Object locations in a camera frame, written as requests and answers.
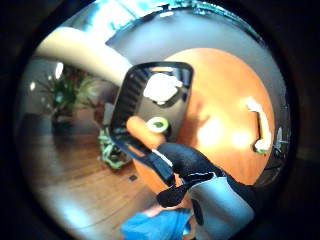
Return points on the orange toy carrot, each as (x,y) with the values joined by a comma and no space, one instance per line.
(143,131)

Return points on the the person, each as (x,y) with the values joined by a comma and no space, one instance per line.
(156,226)

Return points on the white pillar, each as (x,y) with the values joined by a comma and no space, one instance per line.
(83,53)

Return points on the white curved toy vegetable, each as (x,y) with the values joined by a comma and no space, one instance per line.
(263,123)

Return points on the green potted plant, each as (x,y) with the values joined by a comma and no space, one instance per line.
(65,93)

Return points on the black plastic tray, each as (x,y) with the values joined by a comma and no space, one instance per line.
(133,100)

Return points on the dark floor socket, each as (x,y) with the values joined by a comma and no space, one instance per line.
(132,178)

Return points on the small green floor plant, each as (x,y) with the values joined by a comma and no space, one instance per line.
(111,151)

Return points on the green and white round toy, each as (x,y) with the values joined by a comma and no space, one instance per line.
(157,124)

